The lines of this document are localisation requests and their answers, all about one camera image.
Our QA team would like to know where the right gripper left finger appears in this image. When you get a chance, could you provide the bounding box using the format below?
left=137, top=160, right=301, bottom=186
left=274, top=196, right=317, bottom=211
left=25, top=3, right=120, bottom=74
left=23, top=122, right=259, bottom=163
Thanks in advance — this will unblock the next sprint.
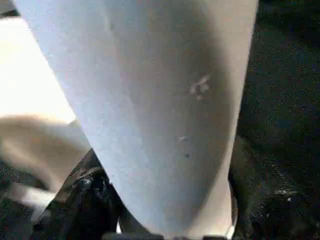
left=31, top=146, right=132, bottom=240

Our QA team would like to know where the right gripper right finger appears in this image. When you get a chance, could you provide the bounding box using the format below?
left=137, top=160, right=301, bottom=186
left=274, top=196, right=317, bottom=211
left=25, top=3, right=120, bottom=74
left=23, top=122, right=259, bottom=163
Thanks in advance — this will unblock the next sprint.
left=228, top=137, right=316, bottom=240

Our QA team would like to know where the white plastic table leg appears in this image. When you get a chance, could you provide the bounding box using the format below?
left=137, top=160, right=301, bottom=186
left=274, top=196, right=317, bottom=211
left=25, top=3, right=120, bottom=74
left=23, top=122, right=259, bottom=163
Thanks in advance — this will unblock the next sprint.
left=13, top=0, right=260, bottom=240

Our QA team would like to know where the white plastic table top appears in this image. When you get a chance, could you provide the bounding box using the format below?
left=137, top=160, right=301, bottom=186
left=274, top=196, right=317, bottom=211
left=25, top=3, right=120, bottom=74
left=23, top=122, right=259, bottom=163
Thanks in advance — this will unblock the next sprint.
left=0, top=16, right=107, bottom=215

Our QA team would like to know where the black plastic mat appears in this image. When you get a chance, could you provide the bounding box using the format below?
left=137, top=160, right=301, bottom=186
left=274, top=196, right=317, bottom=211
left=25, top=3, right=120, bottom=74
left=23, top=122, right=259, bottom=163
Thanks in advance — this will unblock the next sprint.
left=0, top=0, right=320, bottom=240

